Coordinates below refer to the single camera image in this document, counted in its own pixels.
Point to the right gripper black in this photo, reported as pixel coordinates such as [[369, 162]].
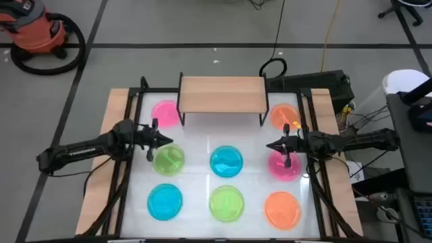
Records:
[[298, 143]]

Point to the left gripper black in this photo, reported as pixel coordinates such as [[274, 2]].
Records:
[[145, 137]]

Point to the orange translucent plastic plate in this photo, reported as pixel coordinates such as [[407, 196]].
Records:
[[283, 211], [279, 116]]

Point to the blue translucent plastic plate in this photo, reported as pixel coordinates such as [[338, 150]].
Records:
[[226, 162], [164, 202]]

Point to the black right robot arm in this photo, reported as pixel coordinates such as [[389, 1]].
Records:
[[354, 141]]

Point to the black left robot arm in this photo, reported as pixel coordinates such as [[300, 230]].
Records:
[[77, 152]]

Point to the wooden shelf black metal legs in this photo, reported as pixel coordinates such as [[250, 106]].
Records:
[[222, 94]]

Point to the pink translucent plastic plate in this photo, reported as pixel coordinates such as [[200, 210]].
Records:
[[275, 168], [163, 114]]

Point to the green translucent plastic plate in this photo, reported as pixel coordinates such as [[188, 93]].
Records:
[[227, 204], [170, 161]]

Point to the black computer case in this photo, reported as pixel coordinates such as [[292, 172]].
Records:
[[314, 84]]

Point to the orange shop vacuum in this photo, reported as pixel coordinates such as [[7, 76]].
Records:
[[33, 28], [79, 40]]

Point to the grey side cart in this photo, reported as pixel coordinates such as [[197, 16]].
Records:
[[410, 145]]

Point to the white round bin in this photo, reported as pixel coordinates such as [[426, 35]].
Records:
[[401, 81]]

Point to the black keyboard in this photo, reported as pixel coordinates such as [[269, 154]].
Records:
[[423, 214]]

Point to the black office chair base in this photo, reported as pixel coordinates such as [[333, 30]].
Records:
[[401, 11]]

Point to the black aluminium table frame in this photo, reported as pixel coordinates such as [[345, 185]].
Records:
[[133, 101]]

